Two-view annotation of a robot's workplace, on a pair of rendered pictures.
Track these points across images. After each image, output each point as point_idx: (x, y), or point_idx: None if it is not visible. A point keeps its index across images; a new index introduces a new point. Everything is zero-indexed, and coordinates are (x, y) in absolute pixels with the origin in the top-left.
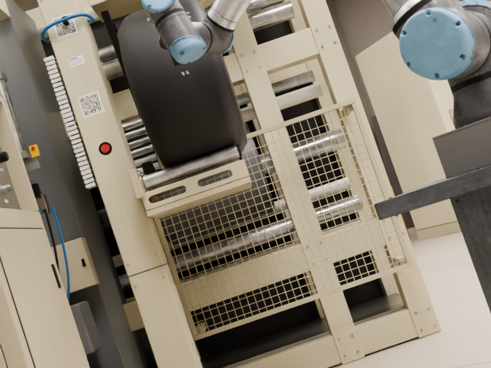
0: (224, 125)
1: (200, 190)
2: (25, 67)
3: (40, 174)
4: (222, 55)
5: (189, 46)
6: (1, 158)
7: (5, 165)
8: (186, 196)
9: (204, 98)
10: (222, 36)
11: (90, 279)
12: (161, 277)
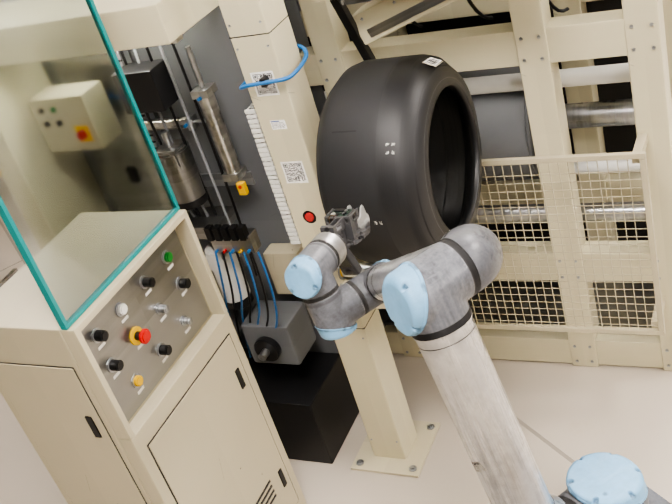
0: None
1: None
2: (239, 64)
3: (260, 174)
4: (432, 191)
5: (332, 339)
6: (182, 287)
7: (191, 275)
8: None
9: (400, 246)
10: (382, 302)
11: None
12: (361, 337)
